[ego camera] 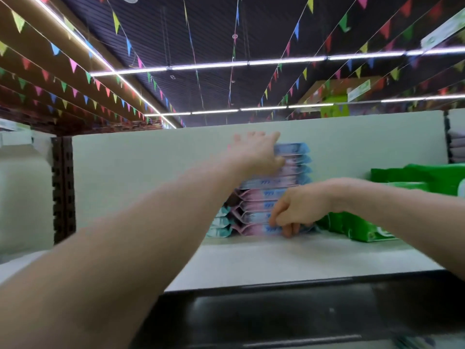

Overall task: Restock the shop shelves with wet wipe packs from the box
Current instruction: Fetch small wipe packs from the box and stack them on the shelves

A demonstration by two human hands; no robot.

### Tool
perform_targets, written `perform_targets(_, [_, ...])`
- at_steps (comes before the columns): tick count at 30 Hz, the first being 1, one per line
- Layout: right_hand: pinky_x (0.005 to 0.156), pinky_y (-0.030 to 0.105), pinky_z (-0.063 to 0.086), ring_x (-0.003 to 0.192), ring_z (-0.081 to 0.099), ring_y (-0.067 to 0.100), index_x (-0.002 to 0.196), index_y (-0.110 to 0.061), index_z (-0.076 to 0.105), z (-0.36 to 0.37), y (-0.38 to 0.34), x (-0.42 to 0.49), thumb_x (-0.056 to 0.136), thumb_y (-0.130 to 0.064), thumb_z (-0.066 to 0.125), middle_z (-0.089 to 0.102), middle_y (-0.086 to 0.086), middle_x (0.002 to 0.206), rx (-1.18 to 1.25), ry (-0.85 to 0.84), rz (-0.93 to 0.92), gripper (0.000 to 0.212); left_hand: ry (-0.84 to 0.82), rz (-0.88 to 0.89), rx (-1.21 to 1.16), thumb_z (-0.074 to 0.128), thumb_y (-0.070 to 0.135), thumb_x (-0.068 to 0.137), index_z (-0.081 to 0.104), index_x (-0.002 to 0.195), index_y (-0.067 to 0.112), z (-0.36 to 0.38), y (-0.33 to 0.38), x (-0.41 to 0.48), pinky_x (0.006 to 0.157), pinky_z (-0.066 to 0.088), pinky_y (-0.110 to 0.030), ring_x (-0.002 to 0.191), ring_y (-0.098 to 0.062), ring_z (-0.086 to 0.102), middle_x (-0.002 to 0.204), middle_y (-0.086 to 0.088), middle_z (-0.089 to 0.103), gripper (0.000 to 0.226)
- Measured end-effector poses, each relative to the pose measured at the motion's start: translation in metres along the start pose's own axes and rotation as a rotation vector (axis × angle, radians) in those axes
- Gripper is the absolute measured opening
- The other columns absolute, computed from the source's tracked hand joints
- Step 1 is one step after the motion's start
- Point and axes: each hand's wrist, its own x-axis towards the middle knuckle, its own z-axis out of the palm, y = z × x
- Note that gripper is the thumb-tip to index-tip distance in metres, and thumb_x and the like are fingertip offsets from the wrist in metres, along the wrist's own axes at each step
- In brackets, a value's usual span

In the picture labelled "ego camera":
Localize diagonal ceiling light strip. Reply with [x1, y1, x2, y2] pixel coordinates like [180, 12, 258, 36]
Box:
[32, 0, 177, 129]

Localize person's right hand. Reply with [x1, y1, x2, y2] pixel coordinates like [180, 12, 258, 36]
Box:
[269, 181, 335, 238]

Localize short ceiling light strip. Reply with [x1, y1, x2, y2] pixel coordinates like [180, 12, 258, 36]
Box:
[144, 93, 465, 117]

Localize long ceiling light strip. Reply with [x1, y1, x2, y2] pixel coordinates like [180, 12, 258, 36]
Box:
[91, 46, 465, 77]

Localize metal store shelving unit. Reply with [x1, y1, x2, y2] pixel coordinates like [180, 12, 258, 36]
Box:
[0, 107, 465, 349]

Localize green wall sign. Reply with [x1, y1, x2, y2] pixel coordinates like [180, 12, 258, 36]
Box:
[0, 120, 33, 134]

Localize person's left forearm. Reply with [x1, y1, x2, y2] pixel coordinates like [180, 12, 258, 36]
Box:
[0, 152, 244, 349]

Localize person's left hand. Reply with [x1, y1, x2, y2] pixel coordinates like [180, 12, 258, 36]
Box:
[227, 130, 286, 180]

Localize person's right forearm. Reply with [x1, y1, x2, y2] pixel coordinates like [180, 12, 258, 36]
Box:
[323, 178, 465, 281]

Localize strings of colourful bunting flags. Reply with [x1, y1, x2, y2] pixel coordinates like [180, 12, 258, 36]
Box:
[0, 0, 465, 131]

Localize green yellow store sign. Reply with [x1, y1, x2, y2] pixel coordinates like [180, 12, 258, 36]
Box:
[301, 78, 372, 118]

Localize white green hanging sign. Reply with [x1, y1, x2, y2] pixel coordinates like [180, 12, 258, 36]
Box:
[421, 7, 465, 51]

